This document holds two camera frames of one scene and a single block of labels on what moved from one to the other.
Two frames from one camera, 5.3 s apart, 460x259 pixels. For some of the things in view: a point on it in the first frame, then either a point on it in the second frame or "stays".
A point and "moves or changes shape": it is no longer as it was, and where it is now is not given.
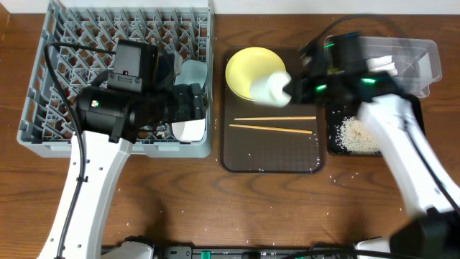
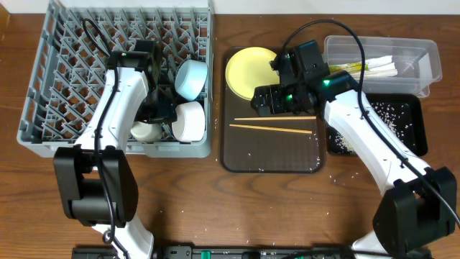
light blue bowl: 192,72 stays
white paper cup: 270,91 moves or changes shape
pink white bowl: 187,132 stays
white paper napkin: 384,64 stays
